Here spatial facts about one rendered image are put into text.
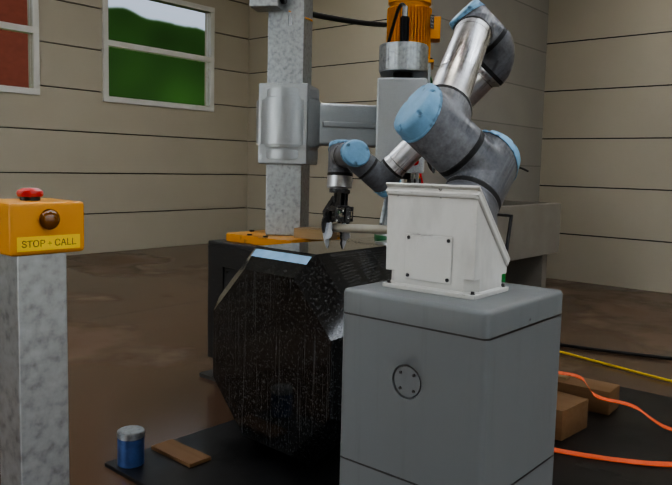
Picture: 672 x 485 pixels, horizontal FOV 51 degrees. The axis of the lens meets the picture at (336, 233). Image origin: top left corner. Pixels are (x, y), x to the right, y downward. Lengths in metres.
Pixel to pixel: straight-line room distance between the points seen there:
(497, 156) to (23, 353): 1.17
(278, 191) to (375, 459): 2.13
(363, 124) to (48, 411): 2.77
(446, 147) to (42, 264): 0.99
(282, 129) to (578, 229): 4.75
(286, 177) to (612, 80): 4.71
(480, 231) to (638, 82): 6.05
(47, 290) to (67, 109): 7.86
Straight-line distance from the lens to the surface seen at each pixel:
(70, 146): 9.00
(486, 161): 1.77
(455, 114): 1.75
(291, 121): 3.56
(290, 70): 3.66
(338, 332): 2.44
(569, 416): 3.23
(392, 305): 1.62
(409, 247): 1.69
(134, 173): 9.52
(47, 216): 1.14
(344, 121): 3.71
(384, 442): 1.73
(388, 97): 3.15
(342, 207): 2.43
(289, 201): 3.63
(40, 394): 1.22
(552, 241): 6.66
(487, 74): 2.30
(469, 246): 1.62
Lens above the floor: 1.14
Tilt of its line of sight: 5 degrees down
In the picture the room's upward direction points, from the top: 1 degrees clockwise
